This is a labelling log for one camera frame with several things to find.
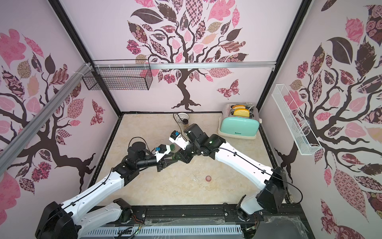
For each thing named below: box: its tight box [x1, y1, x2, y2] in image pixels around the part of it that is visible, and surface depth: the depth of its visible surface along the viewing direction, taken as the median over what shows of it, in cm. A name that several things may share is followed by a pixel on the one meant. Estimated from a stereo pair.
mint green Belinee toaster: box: [217, 102, 261, 140], surface depth 98 cm
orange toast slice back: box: [232, 104, 246, 110], surface depth 99 cm
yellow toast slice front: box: [233, 108, 251, 118], surface depth 97 cm
